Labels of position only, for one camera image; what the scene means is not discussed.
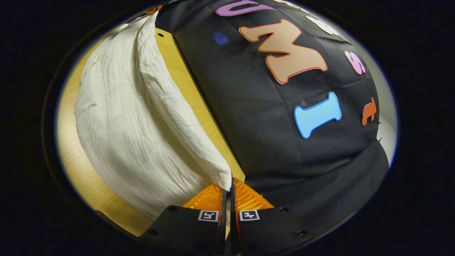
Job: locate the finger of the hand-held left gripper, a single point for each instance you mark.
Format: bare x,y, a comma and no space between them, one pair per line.
153,10

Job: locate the white jeans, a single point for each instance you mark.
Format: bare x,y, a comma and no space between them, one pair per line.
124,124

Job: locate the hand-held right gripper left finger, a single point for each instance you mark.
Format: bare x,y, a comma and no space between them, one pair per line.
223,213

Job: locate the black backdrop cloth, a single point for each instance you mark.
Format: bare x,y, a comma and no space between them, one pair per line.
256,135

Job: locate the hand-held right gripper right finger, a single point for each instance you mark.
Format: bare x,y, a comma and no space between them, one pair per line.
233,213

